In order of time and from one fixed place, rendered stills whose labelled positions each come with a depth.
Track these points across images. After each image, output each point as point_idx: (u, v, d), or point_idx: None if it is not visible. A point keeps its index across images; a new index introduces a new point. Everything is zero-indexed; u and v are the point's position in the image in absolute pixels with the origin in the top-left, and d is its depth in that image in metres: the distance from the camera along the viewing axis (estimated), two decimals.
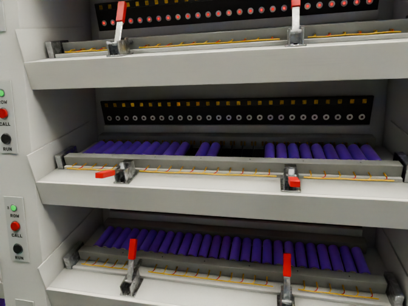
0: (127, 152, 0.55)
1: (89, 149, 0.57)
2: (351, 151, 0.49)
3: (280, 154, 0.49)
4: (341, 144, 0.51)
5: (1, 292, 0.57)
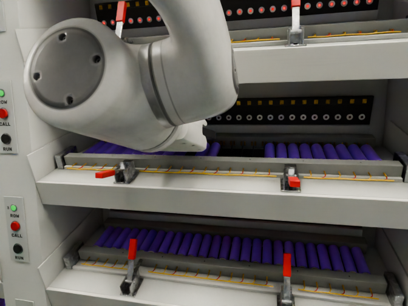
0: (127, 152, 0.55)
1: (89, 149, 0.57)
2: (351, 151, 0.49)
3: (280, 154, 0.49)
4: (341, 144, 0.51)
5: (1, 292, 0.57)
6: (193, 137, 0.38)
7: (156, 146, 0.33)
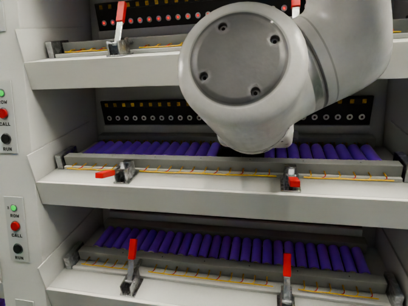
0: (127, 152, 0.55)
1: (89, 149, 0.57)
2: (351, 151, 0.49)
3: (280, 154, 0.49)
4: (341, 144, 0.51)
5: (1, 292, 0.57)
6: None
7: None
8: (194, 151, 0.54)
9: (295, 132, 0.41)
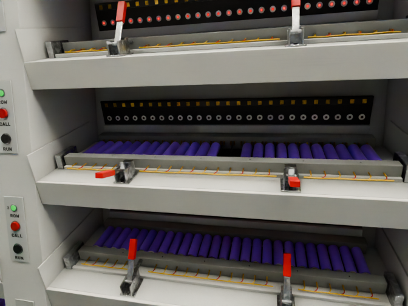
0: (127, 152, 0.55)
1: (89, 149, 0.57)
2: (351, 151, 0.49)
3: (280, 154, 0.49)
4: (341, 144, 0.51)
5: (1, 292, 0.57)
6: None
7: None
8: (194, 151, 0.54)
9: None
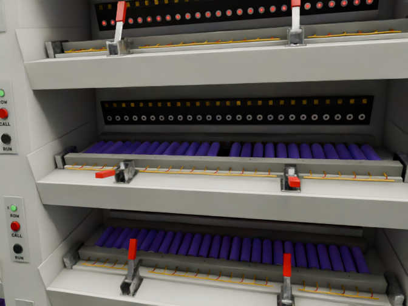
0: (127, 152, 0.55)
1: (89, 149, 0.57)
2: (351, 151, 0.49)
3: (280, 154, 0.49)
4: (341, 144, 0.51)
5: (1, 292, 0.57)
6: None
7: None
8: (194, 151, 0.54)
9: None
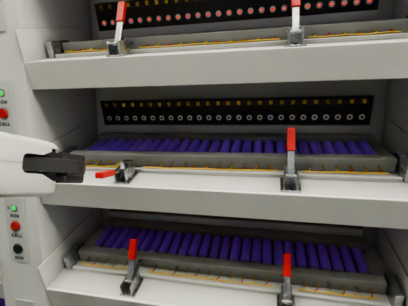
0: (130, 149, 0.56)
1: (93, 147, 0.59)
2: (349, 147, 0.51)
3: (279, 150, 0.51)
4: (339, 141, 0.53)
5: (1, 292, 0.57)
6: None
7: None
8: (196, 148, 0.55)
9: None
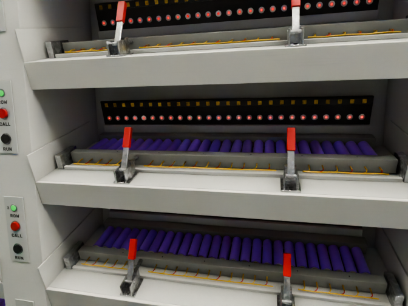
0: (130, 149, 0.56)
1: (93, 146, 0.59)
2: (349, 147, 0.51)
3: (280, 150, 0.51)
4: (339, 141, 0.53)
5: (1, 292, 0.57)
6: None
7: None
8: (196, 148, 0.55)
9: None
